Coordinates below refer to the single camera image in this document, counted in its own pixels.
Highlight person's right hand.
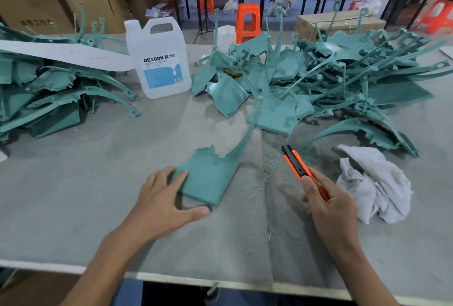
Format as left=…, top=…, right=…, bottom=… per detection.
left=300, top=167, right=362, bottom=257

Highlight person's left hand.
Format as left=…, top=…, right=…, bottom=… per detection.
left=121, top=166, right=211, bottom=247

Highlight orange utility knife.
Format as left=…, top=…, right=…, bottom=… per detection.
left=281, top=145, right=331, bottom=202

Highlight teal plastic panel part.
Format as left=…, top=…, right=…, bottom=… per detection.
left=168, top=103, right=263, bottom=208

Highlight person's right forearm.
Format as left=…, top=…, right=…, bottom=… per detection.
left=328, top=241, right=401, bottom=306

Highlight person's left forearm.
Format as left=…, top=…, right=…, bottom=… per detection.
left=59, top=224, right=151, bottom=306

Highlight teal plastic shavings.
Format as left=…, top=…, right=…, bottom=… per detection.
left=261, top=150, right=284, bottom=184

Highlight white crumpled cloth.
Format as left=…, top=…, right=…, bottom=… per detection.
left=335, top=144, right=414, bottom=225

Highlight grey felt table mat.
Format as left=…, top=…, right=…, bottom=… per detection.
left=0, top=34, right=453, bottom=298

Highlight white plastic jug blue label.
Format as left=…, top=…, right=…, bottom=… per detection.
left=124, top=17, right=193, bottom=100

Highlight large pile of teal parts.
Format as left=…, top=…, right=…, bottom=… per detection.
left=191, top=0, right=453, bottom=159

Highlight small pile of teal parts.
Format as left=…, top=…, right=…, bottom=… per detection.
left=0, top=2, right=141, bottom=144

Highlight white plastic bag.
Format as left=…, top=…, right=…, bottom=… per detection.
left=216, top=25, right=237, bottom=53

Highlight white paper strip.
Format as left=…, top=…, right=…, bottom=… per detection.
left=0, top=39, right=136, bottom=73

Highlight flat cardboard box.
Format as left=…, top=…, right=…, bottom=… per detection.
left=295, top=9, right=387, bottom=43

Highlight black tripod stand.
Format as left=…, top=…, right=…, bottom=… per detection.
left=193, top=0, right=217, bottom=45

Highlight brown cardboard box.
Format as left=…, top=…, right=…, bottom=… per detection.
left=55, top=0, right=134, bottom=34
left=0, top=0, right=76, bottom=36

